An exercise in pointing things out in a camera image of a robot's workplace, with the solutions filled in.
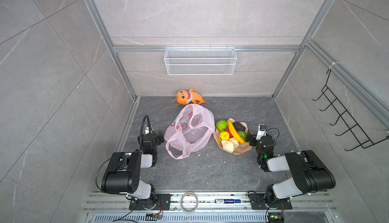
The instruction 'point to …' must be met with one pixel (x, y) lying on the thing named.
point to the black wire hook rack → (365, 141)
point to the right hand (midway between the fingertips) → (258, 131)
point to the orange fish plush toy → (184, 97)
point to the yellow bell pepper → (224, 136)
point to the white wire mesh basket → (199, 61)
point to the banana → (234, 132)
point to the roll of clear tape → (181, 200)
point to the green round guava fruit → (222, 125)
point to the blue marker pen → (228, 200)
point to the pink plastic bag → (190, 131)
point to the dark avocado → (238, 126)
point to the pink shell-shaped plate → (244, 123)
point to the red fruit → (228, 130)
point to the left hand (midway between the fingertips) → (152, 130)
